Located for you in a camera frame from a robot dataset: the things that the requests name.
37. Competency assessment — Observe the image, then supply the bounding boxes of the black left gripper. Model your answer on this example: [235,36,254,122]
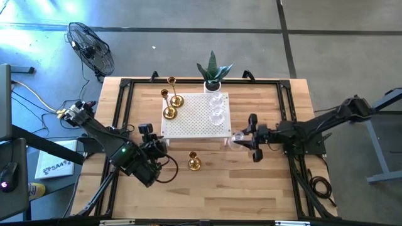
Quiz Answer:
[137,122,170,159]

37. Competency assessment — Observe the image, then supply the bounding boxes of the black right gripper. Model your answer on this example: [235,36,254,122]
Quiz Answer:
[233,113,279,163]

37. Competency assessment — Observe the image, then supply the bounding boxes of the tall gold candlestick holder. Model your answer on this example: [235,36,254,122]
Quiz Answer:
[166,76,185,109]
[187,151,202,171]
[160,89,178,121]

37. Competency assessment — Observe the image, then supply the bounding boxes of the white perforated metal riser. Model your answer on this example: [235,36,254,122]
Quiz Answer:
[160,92,233,147]

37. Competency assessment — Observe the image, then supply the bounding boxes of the white plant pot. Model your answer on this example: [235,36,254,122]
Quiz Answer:
[203,80,222,94]

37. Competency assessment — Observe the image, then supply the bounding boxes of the green snake plant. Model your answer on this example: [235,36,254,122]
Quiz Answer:
[196,50,234,90]

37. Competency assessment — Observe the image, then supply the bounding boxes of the white printed box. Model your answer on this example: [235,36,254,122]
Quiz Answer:
[34,139,79,180]

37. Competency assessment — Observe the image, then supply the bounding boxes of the black floor fan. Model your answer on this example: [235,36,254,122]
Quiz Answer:
[65,21,116,83]

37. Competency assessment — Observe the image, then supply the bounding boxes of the yellow can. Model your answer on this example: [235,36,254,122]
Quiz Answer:
[28,182,46,201]

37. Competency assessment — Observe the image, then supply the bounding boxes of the black computer mouse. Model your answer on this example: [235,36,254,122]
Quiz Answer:
[0,161,19,193]

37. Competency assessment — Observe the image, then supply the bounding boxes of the black desk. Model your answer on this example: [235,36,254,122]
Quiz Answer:
[0,124,85,222]

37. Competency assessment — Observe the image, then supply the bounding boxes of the grey metal stand foot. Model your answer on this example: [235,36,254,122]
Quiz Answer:
[11,65,35,75]

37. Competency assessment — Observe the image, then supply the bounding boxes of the grey monitor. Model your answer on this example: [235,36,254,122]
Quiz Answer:
[0,64,13,142]

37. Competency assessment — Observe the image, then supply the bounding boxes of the black aluminium table frame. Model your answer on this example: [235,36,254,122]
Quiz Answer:
[70,77,339,226]

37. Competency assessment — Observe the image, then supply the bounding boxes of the coiled black cable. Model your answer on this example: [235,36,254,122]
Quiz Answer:
[307,168,337,208]

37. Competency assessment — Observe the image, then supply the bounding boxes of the silver aluminium post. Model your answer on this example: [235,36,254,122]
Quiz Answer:
[274,220,312,226]
[99,219,136,226]

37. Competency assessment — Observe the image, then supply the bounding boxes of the black fan power cable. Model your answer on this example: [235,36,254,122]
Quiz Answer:
[58,59,100,109]

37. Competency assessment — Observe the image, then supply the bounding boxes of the grey metal table frame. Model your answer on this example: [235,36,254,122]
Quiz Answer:
[349,87,402,185]

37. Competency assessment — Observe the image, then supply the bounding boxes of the yellow extension cable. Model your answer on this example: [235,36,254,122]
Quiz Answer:
[12,80,68,119]

